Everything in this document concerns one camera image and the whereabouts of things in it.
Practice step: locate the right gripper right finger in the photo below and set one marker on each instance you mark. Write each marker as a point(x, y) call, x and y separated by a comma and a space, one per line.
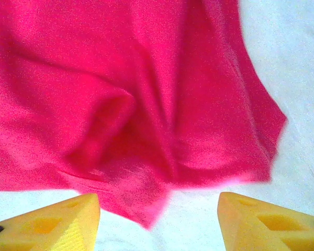
point(264, 227)

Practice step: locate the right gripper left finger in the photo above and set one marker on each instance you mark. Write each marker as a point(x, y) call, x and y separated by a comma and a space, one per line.
point(55, 227)

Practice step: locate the red t-shirt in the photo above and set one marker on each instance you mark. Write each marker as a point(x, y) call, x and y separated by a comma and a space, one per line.
point(120, 91)

